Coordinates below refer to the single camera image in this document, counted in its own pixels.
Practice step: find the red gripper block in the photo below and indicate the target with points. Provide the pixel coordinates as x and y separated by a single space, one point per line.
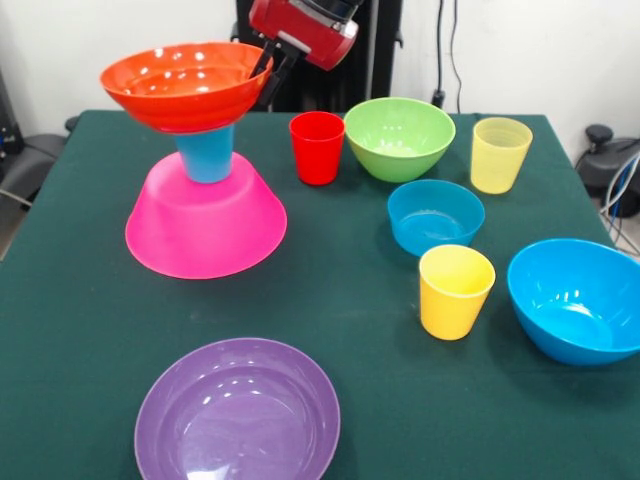
305 30

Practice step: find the orange plastic bowl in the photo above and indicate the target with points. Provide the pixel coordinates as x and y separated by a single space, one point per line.
185 105

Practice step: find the blue plastic cup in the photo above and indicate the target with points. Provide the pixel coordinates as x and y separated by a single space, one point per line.
210 160

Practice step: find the pink plastic bowl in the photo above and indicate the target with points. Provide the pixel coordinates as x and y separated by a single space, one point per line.
210 225

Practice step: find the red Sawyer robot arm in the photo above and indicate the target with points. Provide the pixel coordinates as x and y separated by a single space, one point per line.
335 6

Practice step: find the red plastic cup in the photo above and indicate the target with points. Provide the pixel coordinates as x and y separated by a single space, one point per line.
317 155

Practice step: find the green plastic bowl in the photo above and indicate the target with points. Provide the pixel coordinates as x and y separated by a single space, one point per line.
400 160

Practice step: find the dark green table cloth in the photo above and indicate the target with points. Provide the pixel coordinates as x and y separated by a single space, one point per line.
350 280

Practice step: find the small dark blue bowl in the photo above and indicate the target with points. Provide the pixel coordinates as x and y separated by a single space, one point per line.
435 225

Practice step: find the translucent yellow-green plastic cup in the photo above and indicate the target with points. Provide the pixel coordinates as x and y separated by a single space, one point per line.
497 165

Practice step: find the black floor device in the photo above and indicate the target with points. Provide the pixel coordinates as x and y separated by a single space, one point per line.
25 160
600 165

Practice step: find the yellow plastic cup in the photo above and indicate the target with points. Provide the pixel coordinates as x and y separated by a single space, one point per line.
450 310

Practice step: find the purple plastic bowl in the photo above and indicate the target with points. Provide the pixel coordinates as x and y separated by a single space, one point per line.
235 425

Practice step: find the large light blue bowl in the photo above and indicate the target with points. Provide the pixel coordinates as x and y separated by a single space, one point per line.
575 310

